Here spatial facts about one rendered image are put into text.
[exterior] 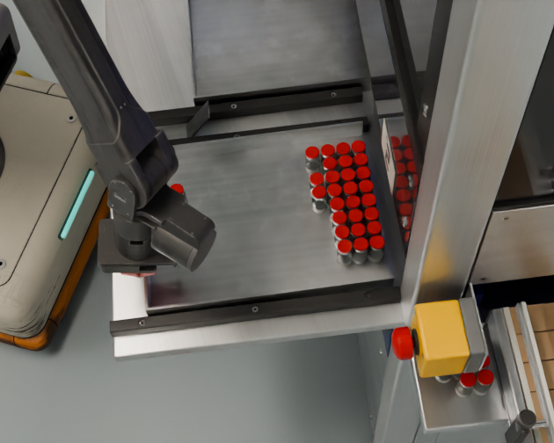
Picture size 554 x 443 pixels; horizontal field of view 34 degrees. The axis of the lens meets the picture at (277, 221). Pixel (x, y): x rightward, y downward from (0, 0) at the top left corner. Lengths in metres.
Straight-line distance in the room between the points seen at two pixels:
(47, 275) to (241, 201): 0.83
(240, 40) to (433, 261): 0.61
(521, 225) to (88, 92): 0.48
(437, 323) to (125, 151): 0.41
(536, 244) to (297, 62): 0.57
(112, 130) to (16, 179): 1.18
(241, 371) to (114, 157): 1.22
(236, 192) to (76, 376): 1.00
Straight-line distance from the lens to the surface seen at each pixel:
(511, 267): 1.09
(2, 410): 2.24
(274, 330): 1.23
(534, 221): 0.99
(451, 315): 1.09
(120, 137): 0.98
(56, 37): 0.96
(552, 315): 1.22
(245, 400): 2.12
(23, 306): 2.02
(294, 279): 1.26
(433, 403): 1.21
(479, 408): 1.21
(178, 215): 1.05
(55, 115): 2.23
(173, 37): 1.51
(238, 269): 1.27
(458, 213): 0.94
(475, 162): 0.85
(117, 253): 1.16
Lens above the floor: 2.03
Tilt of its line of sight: 62 degrees down
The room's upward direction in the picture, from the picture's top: 6 degrees counter-clockwise
